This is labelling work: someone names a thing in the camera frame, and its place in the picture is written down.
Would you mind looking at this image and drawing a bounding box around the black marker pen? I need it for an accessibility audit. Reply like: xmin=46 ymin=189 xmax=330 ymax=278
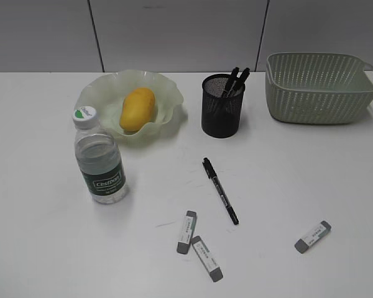
xmin=228 ymin=68 xmax=250 ymax=97
xmin=202 ymin=157 xmax=239 ymax=225
xmin=221 ymin=67 xmax=239 ymax=98

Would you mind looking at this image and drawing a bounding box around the yellow mango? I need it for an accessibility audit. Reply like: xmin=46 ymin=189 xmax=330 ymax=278
xmin=119 ymin=88 xmax=155 ymax=132

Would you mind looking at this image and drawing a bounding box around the clear water bottle green label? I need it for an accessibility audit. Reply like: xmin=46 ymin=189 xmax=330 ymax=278
xmin=72 ymin=106 xmax=128 ymax=204

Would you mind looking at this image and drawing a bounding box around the grey white eraser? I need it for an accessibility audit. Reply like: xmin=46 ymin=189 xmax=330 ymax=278
xmin=177 ymin=210 xmax=197 ymax=255
xmin=294 ymin=220 xmax=331 ymax=254
xmin=191 ymin=236 xmax=223 ymax=282

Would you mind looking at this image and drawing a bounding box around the black mesh pen holder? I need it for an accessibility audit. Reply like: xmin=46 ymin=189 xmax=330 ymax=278
xmin=201 ymin=74 xmax=246 ymax=138

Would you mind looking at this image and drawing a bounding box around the frosted green ruffled plate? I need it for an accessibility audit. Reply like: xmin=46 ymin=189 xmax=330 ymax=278
xmin=75 ymin=70 xmax=187 ymax=145

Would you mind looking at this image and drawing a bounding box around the pale green plastic basket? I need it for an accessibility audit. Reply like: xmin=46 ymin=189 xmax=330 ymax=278
xmin=265 ymin=52 xmax=373 ymax=125

